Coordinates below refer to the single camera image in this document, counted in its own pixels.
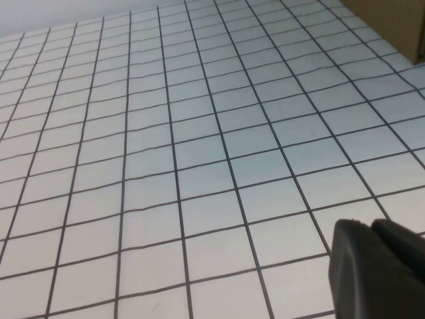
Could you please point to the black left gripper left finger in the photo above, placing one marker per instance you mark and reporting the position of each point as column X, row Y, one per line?
column 358, row 272

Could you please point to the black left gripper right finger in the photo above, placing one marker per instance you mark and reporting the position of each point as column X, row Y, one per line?
column 401, row 246

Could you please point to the brown cardboard drawer cabinet shell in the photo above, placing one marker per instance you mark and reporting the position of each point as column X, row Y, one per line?
column 385, row 23

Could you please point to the white grid-patterned tablecloth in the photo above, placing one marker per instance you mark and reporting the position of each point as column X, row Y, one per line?
column 186, row 166

